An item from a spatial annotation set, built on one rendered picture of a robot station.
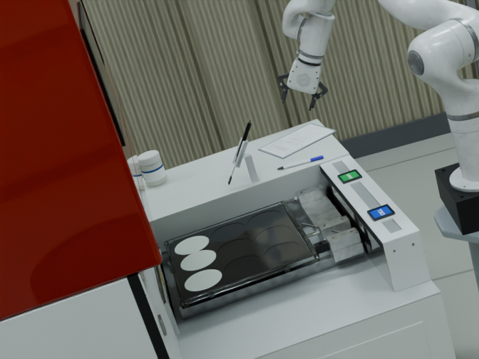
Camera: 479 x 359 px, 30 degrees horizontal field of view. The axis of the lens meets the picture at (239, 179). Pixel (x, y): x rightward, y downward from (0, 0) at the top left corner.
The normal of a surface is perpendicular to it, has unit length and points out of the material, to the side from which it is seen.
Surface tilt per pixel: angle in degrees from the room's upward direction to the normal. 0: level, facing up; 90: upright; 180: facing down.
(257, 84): 90
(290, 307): 0
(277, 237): 0
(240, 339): 0
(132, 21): 90
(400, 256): 90
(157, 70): 90
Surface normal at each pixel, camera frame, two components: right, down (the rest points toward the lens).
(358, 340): 0.18, 0.35
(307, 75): -0.15, 0.41
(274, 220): -0.27, -0.88
